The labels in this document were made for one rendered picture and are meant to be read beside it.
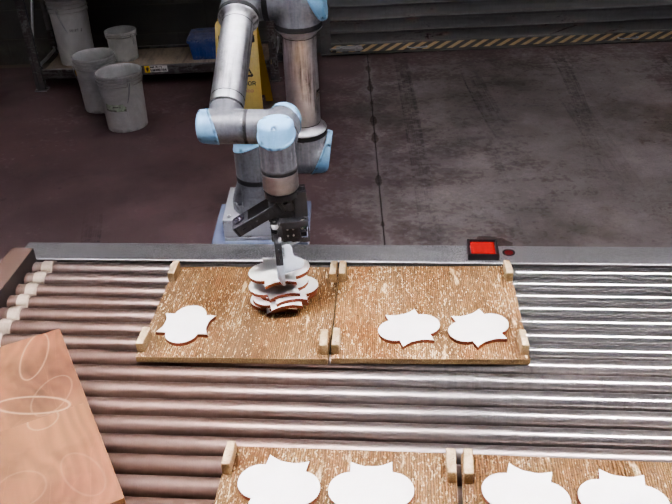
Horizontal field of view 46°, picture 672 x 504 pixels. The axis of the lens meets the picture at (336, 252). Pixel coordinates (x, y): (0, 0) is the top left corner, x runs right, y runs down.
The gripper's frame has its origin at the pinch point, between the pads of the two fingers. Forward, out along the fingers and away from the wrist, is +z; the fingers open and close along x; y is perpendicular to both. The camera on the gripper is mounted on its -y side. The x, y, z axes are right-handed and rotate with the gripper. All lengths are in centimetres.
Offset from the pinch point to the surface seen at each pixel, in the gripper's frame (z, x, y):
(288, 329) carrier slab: 9.9, -9.0, 0.7
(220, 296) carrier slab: 10.0, 6.6, -14.1
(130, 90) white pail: 78, 342, -78
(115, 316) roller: 12.1, 6.2, -38.7
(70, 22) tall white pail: 60, 441, -126
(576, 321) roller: 12, -15, 64
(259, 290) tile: 4.2, -1.2, -4.8
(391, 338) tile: 8.9, -17.4, 22.0
